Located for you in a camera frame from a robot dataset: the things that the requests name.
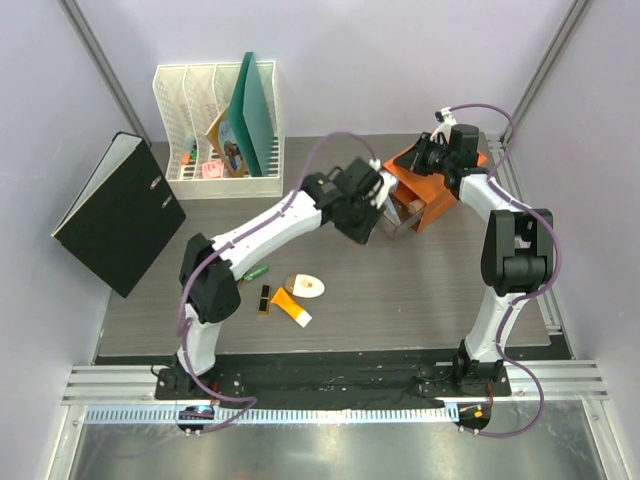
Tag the white slotted cable duct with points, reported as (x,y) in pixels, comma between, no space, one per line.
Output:
(186,414)

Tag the white mesh file organizer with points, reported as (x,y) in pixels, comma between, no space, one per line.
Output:
(205,159)

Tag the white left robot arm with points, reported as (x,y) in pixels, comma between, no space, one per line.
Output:
(212,268)

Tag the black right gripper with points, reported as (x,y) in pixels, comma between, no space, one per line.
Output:
(423,153)

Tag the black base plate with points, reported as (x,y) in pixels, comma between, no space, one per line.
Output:
(305,377)

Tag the black ring binder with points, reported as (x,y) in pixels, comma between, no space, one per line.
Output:
(123,217)

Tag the orange cream tube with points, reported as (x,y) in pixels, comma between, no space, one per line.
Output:
(285,302)

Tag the transparent drawer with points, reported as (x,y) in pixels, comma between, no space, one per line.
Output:
(396,220)

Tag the green lip balm tube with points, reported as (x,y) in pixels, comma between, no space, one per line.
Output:
(255,272)

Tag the aluminium frame rail front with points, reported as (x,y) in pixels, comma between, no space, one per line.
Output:
(556,380)

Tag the white oval compact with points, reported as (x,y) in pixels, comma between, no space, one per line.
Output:
(304,286)

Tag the orange drawer box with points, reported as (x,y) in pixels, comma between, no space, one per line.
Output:
(439,191)

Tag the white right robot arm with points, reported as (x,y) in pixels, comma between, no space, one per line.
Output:
(518,251)

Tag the green folder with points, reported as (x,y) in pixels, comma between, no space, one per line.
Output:
(250,118)

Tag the pink sticky note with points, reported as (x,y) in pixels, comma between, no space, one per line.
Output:
(213,169)

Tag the illustrated booklet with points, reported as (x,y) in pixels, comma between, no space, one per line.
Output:
(221,136)

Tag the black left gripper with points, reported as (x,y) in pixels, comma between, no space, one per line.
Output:
(361,232)

